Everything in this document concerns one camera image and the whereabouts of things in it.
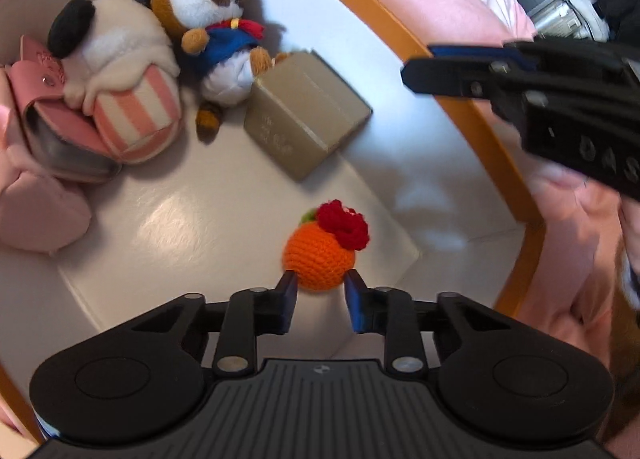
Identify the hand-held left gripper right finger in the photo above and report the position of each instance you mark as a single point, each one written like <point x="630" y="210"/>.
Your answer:
<point x="354" y="304"/>

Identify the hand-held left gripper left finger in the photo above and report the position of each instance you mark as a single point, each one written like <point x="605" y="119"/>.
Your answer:
<point x="287" y="301"/>

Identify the pink wallet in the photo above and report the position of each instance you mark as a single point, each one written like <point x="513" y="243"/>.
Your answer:
<point x="45" y="84"/>

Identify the pink striped plush toy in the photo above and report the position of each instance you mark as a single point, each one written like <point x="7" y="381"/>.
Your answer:
<point x="135" y="109"/>

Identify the small brown box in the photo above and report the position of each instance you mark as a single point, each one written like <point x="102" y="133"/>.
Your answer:
<point x="305" y="109"/>

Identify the brown bear plush toy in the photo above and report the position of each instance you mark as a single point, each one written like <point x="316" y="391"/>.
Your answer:
<point x="220" y="44"/>

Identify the orange cardboard box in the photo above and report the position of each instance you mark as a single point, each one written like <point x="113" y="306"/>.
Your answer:
<point x="210" y="239"/>

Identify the orange crochet fruit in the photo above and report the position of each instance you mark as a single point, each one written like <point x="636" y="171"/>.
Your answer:
<point x="317" y="254"/>

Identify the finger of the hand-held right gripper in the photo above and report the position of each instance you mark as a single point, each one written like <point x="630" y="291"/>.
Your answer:
<point x="450" y="79"/>
<point x="480" y="53"/>

